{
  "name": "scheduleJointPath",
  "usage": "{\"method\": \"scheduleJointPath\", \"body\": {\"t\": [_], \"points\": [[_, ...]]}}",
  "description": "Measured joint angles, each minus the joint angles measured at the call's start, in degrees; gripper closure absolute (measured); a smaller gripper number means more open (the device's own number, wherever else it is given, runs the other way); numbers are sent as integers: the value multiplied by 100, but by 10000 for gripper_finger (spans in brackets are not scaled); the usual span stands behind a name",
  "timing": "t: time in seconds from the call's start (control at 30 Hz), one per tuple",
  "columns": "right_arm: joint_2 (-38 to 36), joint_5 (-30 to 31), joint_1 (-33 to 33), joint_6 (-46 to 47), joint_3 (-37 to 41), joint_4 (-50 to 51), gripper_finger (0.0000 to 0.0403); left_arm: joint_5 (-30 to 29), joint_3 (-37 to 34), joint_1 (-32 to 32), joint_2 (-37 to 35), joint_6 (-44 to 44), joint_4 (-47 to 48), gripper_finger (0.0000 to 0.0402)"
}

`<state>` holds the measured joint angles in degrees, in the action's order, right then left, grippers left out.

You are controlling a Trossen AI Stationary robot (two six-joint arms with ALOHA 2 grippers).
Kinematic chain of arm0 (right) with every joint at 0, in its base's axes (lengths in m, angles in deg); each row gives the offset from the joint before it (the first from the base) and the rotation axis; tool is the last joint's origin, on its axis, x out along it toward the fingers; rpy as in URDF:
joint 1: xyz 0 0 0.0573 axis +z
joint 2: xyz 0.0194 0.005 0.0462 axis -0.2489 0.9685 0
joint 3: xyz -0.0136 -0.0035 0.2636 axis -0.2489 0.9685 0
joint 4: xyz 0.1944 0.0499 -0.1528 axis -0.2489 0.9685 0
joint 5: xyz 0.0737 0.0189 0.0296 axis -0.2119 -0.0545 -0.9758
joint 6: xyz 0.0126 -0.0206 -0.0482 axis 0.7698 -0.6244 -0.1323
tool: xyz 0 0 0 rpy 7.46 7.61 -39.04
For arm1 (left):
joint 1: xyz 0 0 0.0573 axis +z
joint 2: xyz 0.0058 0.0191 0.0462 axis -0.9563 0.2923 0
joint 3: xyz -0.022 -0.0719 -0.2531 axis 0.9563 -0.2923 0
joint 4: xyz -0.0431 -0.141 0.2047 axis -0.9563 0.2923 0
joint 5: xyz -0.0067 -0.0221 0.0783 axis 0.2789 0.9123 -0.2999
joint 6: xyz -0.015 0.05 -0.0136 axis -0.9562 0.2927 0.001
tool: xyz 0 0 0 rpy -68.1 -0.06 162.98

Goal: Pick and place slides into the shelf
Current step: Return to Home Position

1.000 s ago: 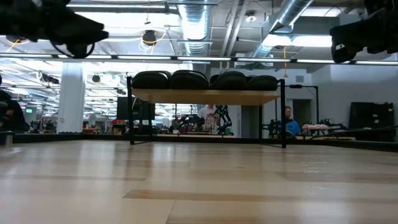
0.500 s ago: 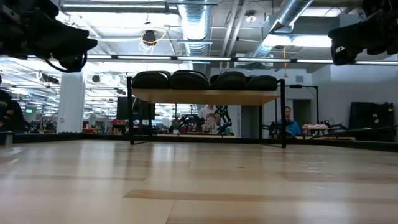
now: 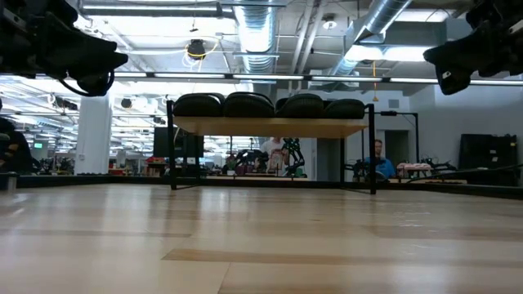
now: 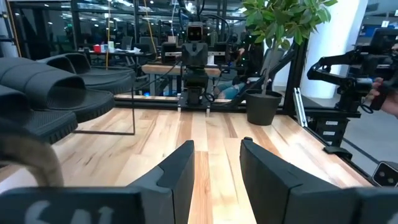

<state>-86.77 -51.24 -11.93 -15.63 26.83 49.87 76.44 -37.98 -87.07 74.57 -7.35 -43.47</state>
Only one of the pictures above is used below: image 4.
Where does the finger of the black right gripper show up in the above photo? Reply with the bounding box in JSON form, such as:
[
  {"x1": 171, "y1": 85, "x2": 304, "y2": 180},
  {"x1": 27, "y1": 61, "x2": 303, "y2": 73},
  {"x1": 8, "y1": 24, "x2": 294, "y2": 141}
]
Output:
[
  {"x1": 182, "y1": 42, "x2": 196, "y2": 67},
  {"x1": 195, "y1": 42, "x2": 208, "y2": 67}
]

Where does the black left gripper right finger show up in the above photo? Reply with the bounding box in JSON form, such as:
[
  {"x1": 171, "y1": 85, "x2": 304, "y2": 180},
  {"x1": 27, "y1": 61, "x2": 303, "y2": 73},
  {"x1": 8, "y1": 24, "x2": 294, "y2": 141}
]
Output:
[{"x1": 239, "y1": 136, "x2": 358, "y2": 224}]

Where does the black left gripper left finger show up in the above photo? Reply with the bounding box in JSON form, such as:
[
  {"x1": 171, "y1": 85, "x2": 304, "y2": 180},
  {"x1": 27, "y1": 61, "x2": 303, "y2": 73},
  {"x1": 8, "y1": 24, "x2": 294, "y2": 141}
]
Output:
[{"x1": 129, "y1": 139, "x2": 196, "y2": 224}]

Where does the black rubber slide sandal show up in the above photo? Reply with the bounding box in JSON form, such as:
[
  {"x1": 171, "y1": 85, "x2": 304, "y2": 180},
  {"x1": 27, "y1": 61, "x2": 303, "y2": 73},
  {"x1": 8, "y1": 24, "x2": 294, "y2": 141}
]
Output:
[
  {"x1": 62, "y1": 52, "x2": 137, "y2": 95},
  {"x1": 36, "y1": 54, "x2": 78, "y2": 75},
  {"x1": 0, "y1": 57, "x2": 116, "y2": 124},
  {"x1": 0, "y1": 83, "x2": 79, "y2": 145}
]

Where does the wooden background table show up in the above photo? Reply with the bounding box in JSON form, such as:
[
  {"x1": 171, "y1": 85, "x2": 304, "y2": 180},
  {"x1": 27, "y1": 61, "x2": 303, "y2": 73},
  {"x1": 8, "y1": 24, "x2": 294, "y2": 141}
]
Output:
[{"x1": 141, "y1": 63, "x2": 222, "y2": 78}]

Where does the person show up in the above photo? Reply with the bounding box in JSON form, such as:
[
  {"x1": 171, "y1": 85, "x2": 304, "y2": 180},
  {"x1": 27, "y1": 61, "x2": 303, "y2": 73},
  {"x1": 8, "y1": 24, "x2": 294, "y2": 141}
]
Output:
[{"x1": 213, "y1": 40, "x2": 271, "y2": 101}]

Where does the green plant in black pot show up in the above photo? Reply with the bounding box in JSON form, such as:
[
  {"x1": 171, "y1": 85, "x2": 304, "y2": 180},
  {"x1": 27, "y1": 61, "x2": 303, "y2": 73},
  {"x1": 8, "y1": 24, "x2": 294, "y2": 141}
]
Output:
[{"x1": 241, "y1": 0, "x2": 339, "y2": 127}]

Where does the white pillar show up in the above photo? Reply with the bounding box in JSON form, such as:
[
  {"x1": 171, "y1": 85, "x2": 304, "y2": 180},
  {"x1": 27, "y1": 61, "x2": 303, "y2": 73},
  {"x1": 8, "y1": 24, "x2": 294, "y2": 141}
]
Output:
[{"x1": 299, "y1": 0, "x2": 370, "y2": 101}]

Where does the person's hand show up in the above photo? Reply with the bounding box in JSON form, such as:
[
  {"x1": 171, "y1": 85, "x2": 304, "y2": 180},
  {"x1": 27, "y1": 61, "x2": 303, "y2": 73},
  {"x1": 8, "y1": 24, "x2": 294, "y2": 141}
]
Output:
[{"x1": 371, "y1": 77, "x2": 398, "y2": 118}]

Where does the black monitor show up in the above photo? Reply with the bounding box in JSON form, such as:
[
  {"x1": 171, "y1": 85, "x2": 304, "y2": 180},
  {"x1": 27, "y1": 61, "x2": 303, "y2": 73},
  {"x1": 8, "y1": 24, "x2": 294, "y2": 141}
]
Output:
[{"x1": 368, "y1": 27, "x2": 398, "y2": 56}]

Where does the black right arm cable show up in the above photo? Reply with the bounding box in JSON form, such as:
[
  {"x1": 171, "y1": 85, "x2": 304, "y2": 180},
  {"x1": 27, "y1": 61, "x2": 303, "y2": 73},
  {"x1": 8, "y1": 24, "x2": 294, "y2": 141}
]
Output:
[{"x1": 118, "y1": 58, "x2": 187, "y2": 95}]

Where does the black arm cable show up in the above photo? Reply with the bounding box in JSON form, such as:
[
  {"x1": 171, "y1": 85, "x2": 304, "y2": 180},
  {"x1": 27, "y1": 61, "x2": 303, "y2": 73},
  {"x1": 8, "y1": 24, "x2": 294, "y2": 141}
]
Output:
[
  {"x1": 0, "y1": 123, "x2": 65, "y2": 188},
  {"x1": 118, "y1": 58, "x2": 187, "y2": 95}
]

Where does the yellow hanging cord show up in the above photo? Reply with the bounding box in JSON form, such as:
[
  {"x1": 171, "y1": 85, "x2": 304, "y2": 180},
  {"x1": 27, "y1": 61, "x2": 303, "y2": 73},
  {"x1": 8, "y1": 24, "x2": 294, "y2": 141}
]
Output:
[
  {"x1": 104, "y1": 0, "x2": 112, "y2": 68},
  {"x1": 142, "y1": 0, "x2": 156, "y2": 55}
]

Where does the silver metal bracket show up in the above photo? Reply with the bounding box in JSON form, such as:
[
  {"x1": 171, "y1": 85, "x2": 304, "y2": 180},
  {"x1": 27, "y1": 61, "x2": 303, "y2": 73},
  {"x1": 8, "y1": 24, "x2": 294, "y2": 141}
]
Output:
[{"x1": 293, "y1": 86, "x2": 309, "y2": 128}]

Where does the black depth camera box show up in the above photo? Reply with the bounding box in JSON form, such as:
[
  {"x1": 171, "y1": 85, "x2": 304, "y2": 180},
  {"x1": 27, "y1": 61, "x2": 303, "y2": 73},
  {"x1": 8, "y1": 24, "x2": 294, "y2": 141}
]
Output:
[{"x1": 371, "y1": 161, "x2": 398, "y2": 188}]

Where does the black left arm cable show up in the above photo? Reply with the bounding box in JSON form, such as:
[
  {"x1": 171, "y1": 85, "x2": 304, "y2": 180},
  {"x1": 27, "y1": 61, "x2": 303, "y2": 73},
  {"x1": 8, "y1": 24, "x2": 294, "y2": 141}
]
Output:
[{"x1": 0, "y1": 123, "x2": 65, "y2": 188}]

